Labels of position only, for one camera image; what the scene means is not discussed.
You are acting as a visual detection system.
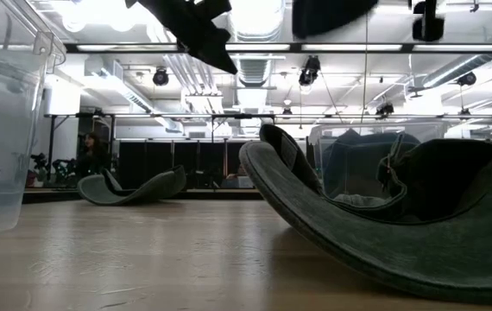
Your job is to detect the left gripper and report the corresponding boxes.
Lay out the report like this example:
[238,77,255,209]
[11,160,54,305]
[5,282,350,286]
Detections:
[140,0,239,75]

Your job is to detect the dark green baseball cap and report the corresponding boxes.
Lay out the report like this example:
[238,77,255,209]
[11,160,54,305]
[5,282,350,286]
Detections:
[238,123,492,306]
[76,164,187,207]

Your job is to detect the black ceiling spotlight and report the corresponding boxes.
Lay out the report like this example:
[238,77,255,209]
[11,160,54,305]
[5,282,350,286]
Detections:
[457,71,478,86]
[152,67,170,86]

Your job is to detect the black room divider panels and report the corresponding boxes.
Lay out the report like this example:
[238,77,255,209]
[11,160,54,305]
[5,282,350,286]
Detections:
[118,140,247,191]

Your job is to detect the clear plastic bin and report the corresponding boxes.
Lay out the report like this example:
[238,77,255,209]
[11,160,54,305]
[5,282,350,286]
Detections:
[306,122,445,204]
[0,0,66,241]

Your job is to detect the person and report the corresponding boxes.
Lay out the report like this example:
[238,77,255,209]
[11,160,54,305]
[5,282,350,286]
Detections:
[75,131,114,181]

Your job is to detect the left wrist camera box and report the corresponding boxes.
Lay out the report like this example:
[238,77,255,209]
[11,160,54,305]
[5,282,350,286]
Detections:
[202,0,233,16]

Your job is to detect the silver ventilation duct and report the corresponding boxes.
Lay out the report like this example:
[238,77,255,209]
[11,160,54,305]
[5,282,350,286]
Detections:
[226,0,288,87]

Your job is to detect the black overhead camera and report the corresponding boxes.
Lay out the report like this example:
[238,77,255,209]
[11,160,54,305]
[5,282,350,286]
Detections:
[298,54,321,86]

